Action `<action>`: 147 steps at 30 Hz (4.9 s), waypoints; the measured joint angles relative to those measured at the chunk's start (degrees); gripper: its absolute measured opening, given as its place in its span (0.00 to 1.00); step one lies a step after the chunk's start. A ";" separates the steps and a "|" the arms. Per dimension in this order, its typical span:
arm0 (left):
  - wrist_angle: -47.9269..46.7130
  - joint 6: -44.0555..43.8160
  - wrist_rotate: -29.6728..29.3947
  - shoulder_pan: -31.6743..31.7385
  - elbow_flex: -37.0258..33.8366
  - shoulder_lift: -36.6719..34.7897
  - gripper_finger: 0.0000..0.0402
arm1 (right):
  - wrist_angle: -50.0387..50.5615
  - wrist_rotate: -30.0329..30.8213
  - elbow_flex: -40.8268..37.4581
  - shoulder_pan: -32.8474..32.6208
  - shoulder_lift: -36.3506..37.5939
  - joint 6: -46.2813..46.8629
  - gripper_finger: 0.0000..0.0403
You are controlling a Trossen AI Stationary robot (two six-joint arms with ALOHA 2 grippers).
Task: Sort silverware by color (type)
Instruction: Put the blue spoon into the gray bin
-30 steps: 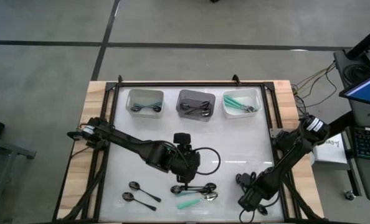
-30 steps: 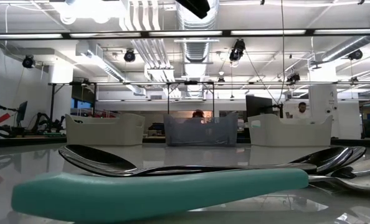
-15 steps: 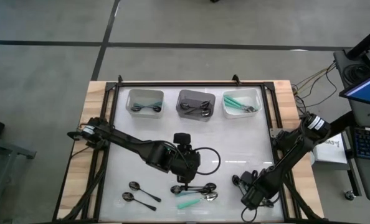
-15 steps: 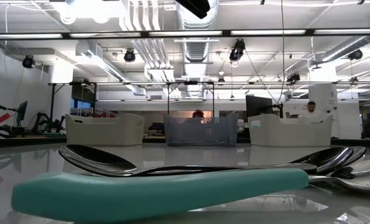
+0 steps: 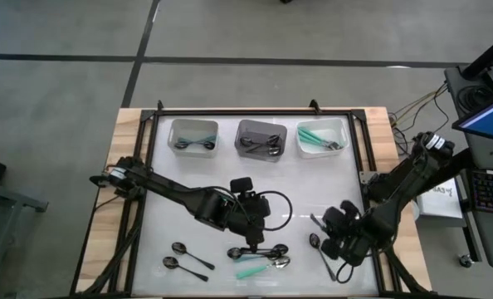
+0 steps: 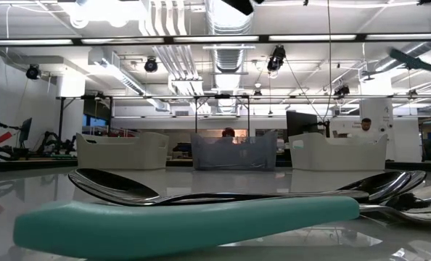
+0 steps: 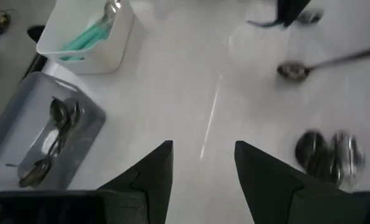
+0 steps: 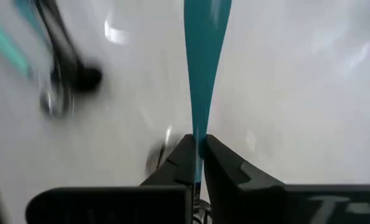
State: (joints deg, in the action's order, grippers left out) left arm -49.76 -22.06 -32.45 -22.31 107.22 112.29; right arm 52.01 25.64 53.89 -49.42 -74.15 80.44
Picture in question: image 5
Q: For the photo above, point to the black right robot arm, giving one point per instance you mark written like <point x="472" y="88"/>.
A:
<point x="412" y="174"/>

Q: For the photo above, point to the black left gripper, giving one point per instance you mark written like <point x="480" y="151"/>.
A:
<point x="250" y="216"/>

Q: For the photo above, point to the black pole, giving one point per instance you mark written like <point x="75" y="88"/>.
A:
<point x="487" y="56"/>

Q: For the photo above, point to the grey metal stand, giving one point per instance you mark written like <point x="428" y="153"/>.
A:
<point x="18" y="201"/>

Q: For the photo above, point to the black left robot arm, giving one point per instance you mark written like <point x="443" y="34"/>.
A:
<point x="167" y="189"/>

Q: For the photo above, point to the monitor with blue screen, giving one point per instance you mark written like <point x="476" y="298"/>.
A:
<point x="491" y="120"/>

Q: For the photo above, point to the white plastic bin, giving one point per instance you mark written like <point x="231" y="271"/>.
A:
<point x="192" y="124"/>
<point x="338" y="126"/>

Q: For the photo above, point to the grey plastic bin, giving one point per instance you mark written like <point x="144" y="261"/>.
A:
<point x="261" y="126"/>

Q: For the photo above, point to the grey metal mounting plate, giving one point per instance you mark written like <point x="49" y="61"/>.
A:
<point x="364" y="177"/>

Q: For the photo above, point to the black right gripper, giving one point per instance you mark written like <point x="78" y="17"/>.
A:
<point x="358" y="241"/>

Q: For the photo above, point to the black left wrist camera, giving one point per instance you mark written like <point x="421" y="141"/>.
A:
<point x="241" y="185"/>

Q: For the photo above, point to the white glossy table sheet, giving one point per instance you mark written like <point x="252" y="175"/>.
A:
<point x="313" y="187"/>

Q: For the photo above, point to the grey equipment cart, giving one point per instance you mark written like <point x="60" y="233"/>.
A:
<point x="491" y="241"/>

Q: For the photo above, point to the black metal spoon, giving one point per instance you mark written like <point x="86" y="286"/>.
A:
<point x="274" y="139"/>
<point x="179" y="248"/>
<point x="274" y="150"/>
<point x="280" y="249"/>
<point x="234" y="253"/>
<point x="170" y="262"/>
<point x="315" y="240"/>
<point x="245" y="141"/>

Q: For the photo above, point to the white paper sheet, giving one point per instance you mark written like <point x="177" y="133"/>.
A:
<point x="441" y="203"/>

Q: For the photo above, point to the caster wheel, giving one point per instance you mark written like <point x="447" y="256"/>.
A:
<point x="465" y="260"/>

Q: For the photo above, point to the black table frame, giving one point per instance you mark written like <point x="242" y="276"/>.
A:
<point x="250" y="112"/>

